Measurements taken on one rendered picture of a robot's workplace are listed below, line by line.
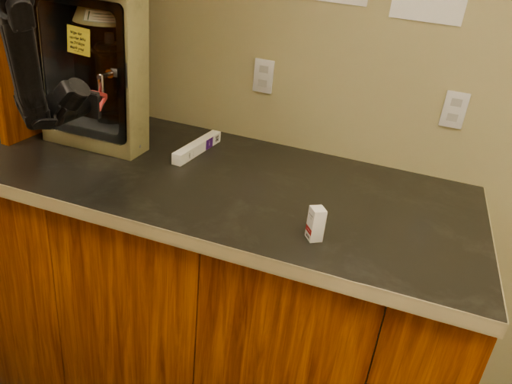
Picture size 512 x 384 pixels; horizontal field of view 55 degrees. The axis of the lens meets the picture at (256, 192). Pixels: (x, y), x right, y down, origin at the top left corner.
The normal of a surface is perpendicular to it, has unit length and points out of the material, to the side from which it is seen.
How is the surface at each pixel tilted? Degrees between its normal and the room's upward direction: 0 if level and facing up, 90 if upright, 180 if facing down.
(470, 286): 0
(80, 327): 90
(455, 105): 90
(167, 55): 90
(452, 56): 90
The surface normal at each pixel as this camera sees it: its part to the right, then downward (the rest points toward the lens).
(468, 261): 0.10, -0.89
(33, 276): -0.33, 0.40
